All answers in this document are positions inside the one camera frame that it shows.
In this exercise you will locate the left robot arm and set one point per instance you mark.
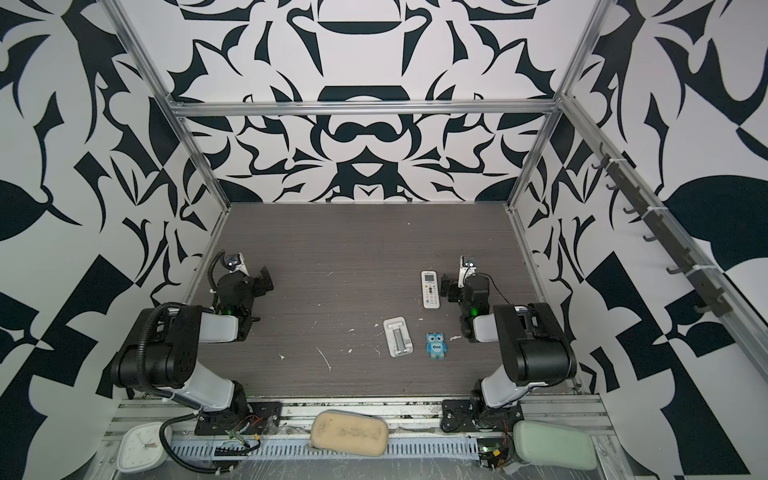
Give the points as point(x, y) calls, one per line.
point(160, 354)

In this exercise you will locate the black wall hook rail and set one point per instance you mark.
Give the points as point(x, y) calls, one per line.
point(667, 231)

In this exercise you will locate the tan sponge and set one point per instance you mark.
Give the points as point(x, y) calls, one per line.
point(349, 433)

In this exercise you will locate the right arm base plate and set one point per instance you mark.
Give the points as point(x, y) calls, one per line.
point(466, 416)

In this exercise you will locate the white slotted cable duct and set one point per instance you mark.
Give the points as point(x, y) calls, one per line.
point(459, 448)

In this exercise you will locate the small circuit board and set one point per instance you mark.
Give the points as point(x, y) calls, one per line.
point(494, 452)

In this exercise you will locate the pale green sponge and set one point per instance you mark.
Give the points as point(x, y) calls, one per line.
point(545, 444)

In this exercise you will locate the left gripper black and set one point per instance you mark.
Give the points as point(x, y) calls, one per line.
point(259, 289)

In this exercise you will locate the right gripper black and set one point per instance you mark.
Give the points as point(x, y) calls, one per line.
point(454, 295)

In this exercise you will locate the white square clock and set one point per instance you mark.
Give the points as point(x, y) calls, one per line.
point(141, 449)

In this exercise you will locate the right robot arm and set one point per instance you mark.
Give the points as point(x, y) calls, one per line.
point(533, 347)

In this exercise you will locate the blue owl figurine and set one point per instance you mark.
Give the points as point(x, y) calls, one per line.
point(436, 346)

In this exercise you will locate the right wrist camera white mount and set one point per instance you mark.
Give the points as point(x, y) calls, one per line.
point(467, 268)

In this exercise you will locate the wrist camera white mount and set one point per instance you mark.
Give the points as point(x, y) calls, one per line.
point(235, 263)
point(467, 268)

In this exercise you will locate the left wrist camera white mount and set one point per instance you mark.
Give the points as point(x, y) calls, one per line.
point(235, 263)

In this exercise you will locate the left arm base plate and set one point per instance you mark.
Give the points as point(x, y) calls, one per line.
point(254, 418)

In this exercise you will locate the white remote control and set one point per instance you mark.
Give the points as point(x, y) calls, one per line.
point(430, 289)

